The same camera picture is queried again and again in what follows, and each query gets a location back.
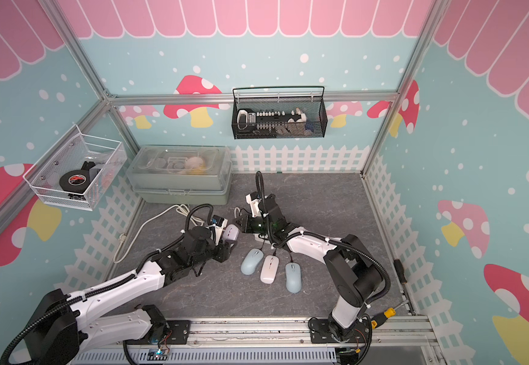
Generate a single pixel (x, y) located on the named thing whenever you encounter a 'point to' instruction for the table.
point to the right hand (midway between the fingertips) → (233, 221)
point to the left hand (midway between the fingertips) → (230, 244)
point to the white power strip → (265, 240)
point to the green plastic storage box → (187, 175)
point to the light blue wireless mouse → (251, 260)
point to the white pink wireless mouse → (270, 269)
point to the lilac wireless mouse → (230, 232)
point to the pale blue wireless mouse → (293, 283)
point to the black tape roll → (75, 180)
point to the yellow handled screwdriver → (381, 318)
